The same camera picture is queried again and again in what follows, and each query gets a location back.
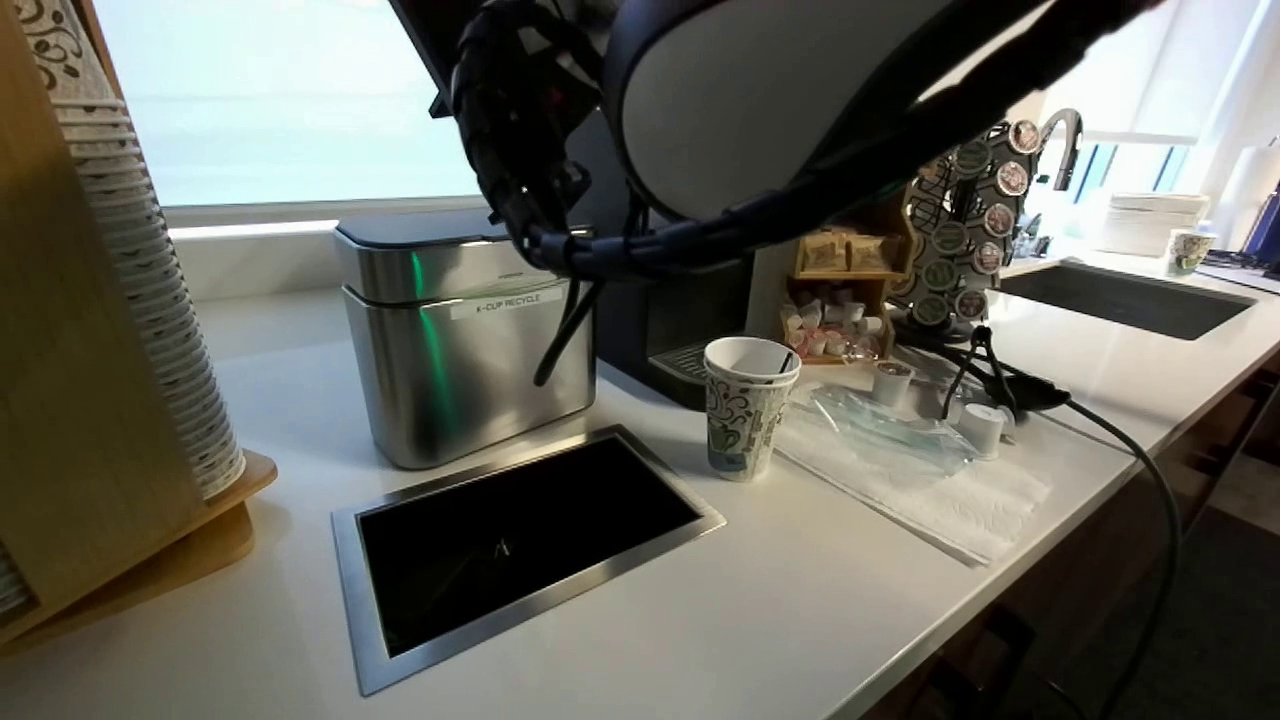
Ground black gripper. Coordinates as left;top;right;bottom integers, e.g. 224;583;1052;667
448;0;617;240

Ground silver bin lid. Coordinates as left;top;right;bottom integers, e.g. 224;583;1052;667
330;215;541;265

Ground silver steel bin body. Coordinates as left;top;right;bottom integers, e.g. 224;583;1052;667
330;215;601;475

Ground coffee pod brown lid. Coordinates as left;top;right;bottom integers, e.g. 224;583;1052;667
868;357;920;417

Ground black silver coffee machine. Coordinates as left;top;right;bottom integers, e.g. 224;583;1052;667
587;249;760;411

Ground brown sugar packets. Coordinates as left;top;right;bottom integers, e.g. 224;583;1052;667
794;227;893;279

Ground wooden condiment organizer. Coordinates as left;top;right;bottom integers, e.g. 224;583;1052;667
776;198;929;371

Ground patterned paper cup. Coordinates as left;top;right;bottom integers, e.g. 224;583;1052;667
700;331;810;483
1163;220;1222;285

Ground pile of creamer cups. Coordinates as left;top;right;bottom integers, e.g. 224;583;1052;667
781;293;893;367

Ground stack of paper cups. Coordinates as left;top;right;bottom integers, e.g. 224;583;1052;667
13;0;254;506

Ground steel framed counter trash chute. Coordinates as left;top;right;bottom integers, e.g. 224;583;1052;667
330;425;727;699

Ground black coffee pod carousel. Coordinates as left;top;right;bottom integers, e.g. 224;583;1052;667
899;118;1052;342

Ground clear plastic bag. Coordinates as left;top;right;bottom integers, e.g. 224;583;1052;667
804;382;990;481

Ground wooden cup dispenser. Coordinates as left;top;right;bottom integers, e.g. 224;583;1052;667
0;0;281;656

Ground chrome sink faucet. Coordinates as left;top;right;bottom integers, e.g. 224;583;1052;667
1029;106;1091;202

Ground small white creamer cup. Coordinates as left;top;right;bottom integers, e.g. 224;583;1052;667
952;401;1010;461

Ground dark counter sink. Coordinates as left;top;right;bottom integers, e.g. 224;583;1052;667
995;251;1262;343

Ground white container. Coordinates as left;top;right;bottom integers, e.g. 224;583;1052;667
1101;188;1218;262

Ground white paper roll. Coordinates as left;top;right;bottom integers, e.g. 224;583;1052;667
1218;135;1273;249

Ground dark wood cabinet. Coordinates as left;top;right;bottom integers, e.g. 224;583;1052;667
861;348;1280;720

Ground blue bottle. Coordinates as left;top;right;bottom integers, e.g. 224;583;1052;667
1243;181;1280;285

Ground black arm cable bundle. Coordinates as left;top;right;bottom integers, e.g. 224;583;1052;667
512;6;1155;393

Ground long dark cable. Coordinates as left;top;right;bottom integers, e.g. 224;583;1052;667
1049;390;1192;720

